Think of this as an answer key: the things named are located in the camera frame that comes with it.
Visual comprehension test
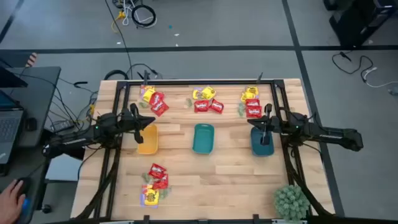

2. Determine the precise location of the black power strip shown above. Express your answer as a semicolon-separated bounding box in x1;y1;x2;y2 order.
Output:
50;119;75;133

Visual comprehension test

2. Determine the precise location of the large black cabinet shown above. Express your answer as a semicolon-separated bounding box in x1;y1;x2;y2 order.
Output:
328;0;398;48

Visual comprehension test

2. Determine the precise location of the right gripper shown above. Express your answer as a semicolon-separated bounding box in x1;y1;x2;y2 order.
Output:
248;103;290;146

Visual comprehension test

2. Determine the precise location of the thin black looped cable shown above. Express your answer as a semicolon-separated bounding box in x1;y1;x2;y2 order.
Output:
126;63;162;80

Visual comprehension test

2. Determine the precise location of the teal green plastic bin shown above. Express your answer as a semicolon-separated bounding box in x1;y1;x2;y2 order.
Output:
192;123;215;155

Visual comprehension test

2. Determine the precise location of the person's hand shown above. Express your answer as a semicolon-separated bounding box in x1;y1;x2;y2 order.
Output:
0;179;26;224

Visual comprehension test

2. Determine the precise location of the black desk base bar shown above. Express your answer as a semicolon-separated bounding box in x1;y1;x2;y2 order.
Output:
57;144;86;161

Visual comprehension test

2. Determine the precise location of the green artificial plant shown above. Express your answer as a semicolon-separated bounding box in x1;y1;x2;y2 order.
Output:
272;184;311;223

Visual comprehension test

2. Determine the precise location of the black desk monitor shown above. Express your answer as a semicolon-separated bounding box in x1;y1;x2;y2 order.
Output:
0;66;29;89

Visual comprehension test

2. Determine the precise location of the yellow plastic bin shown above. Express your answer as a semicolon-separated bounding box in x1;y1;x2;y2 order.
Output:
136;124;159;156

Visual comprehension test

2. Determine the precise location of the dark blue plastic bin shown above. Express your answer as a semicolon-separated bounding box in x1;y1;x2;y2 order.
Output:
250;126;275;157

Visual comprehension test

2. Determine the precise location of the thick black cable loop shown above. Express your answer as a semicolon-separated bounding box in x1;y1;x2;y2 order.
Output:
103;68;130;81

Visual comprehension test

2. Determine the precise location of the orange black striped object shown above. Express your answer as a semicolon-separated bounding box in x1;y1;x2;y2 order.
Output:
25;52;39;68

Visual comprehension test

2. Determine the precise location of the yellow cable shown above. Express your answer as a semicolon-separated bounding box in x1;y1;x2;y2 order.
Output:
111;10;127;34

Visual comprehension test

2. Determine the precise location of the white cable bundle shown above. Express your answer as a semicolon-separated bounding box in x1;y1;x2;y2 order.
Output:
121;0;157;29

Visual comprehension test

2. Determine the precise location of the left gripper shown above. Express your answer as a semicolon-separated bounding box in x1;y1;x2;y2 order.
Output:
117;103;155;144

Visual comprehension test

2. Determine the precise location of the dark grey desk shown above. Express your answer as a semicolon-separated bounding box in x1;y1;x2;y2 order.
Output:
0;65;62;224

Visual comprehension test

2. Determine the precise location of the black cable with plug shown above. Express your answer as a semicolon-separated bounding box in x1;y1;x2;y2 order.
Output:
331;50;374;83

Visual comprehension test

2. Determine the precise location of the long thin black cable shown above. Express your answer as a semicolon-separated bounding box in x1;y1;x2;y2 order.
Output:
104;0;134;80

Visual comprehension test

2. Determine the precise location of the black computer mouse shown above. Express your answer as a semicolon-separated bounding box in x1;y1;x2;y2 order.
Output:
14;176;32;217

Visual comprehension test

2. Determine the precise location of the small black box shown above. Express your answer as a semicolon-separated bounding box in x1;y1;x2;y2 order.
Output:
24;117;38;132

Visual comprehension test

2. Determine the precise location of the white cable with plug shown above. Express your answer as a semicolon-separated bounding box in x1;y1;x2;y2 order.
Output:
361;66;398;89

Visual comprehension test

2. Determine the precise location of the black aluminium rig frame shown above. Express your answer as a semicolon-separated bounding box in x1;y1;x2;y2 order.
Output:
72;79;336;224

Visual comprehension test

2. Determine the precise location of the black cable coil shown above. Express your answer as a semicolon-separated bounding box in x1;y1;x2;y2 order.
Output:
131;4;157;29

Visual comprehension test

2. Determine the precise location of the white flat sheet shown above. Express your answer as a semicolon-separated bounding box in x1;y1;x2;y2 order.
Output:
45;154;85;182

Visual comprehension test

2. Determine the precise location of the grey laptop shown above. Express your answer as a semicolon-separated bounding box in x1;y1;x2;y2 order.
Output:
0;89;25;165

